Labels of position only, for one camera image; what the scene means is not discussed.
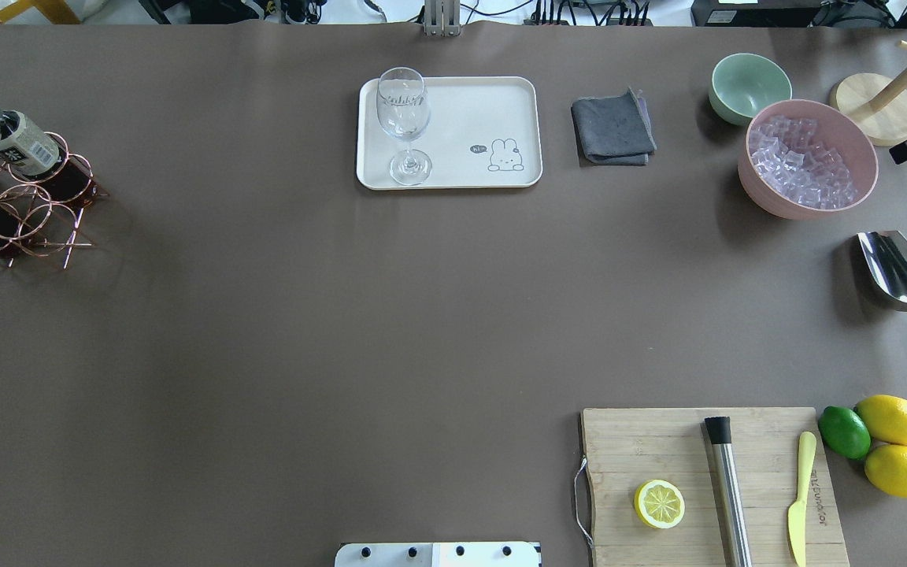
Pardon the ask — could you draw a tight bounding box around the tea bottle white cap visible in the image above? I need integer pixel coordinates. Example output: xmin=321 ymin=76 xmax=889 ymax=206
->
xmin=0 ymin=109 xmax=64 ymax=180

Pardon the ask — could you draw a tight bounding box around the cream rabbit serving tray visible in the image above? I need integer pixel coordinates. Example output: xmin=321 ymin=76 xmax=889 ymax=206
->
xmin=355 ymin=76 xmax=543 ymax=191

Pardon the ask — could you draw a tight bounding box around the clear wine glass on tray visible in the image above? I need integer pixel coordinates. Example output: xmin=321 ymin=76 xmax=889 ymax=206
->
xmin=376 ymin=67 xmax=432 ymax=186

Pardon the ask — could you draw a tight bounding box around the grey folded cloth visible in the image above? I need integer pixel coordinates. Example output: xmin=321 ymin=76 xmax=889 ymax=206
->
xmin=570 ymin=88 xmax=657 ymax=166

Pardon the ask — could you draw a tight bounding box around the bamboo cutting board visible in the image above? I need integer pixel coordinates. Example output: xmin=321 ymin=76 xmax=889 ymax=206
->
xmin=580 ymin=408 xmax=818 ymax=566

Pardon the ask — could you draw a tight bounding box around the half lemon slice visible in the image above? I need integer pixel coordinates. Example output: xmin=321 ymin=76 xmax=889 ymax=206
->
xmin=633 ymin=480 xmax=685 ymax=530

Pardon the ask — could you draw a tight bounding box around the steel muddler black tip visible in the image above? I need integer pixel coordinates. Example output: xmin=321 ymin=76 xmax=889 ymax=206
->
xmin=703 ymin=416 xmax=753 ymax=566

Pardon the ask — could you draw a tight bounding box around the green ceramic bowl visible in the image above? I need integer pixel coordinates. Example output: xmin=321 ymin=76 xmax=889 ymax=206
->
xmin=709 ymin=53 xmax=793 ymax=125

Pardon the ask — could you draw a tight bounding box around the pink bowl of ice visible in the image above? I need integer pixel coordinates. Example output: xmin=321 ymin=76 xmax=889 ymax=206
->
xmin=738 ymin=99 xmax=879 ymax=220

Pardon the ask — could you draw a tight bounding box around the yellow plastic knife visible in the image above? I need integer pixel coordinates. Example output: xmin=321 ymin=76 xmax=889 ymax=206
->
xmin=786 ymin=431 xmax=817 ymax=566

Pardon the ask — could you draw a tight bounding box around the green lime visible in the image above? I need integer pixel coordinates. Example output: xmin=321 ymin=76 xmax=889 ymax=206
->
xmin=817 ymin=406 xmax=872 ymax=461

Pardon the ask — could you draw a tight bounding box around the upper yellow lemon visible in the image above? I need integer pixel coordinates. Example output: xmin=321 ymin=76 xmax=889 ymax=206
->
xmin=854 ymin=395 xmax=907 ymax=446

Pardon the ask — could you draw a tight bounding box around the yellow lemon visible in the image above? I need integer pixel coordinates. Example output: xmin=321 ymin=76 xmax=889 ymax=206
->
xmin=864 ymin=444 xmax=907 ymax=498
xmin=854 ymin=395 xmax=907 ymax=446

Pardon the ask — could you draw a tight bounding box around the wooden cup tree stand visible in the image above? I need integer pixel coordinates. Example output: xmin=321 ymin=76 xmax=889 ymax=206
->
xmin=829 ymin=40 xmax=907 ymax=146

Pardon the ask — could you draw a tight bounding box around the lower yellow lemon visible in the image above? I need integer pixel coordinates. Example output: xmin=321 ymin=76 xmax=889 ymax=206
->
xmin=864 ymin=444 xmax=907 ymax=498

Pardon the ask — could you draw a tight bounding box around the aluminium camera mount post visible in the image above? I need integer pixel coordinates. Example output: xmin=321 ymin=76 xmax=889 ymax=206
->
xmin=422 ymin=0 xmax=461 ymax=37

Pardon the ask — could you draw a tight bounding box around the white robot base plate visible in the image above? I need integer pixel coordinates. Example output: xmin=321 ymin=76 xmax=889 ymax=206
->
xmin=334 ymin=541 xmax=542 ymax=566

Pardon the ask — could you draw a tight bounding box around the copper wire bottle basket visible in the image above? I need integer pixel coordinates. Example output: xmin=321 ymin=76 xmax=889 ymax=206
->
xmin=0 ymin=132 xmax=111 ymax=270

